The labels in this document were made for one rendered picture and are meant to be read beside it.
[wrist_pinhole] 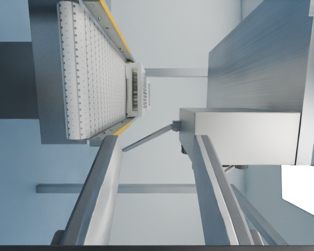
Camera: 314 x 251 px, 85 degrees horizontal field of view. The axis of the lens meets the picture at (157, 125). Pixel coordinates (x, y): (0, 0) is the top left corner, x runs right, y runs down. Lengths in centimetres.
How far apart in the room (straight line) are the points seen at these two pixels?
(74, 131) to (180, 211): 382
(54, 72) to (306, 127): 50
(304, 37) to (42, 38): 50
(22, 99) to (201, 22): 421
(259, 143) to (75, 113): 36
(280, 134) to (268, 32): 26
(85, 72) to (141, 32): 396
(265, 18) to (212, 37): 387
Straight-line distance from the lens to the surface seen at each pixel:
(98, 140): 36
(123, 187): 156
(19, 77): 58
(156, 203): 400
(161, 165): 377
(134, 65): 80
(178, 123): 50
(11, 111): 60
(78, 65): 38
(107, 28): 50
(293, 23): 48
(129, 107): 79
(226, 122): 35
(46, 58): 43
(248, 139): 37
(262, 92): 52
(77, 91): 37
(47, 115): 43
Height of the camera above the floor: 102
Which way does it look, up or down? level
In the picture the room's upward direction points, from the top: 90 degrees clockwise
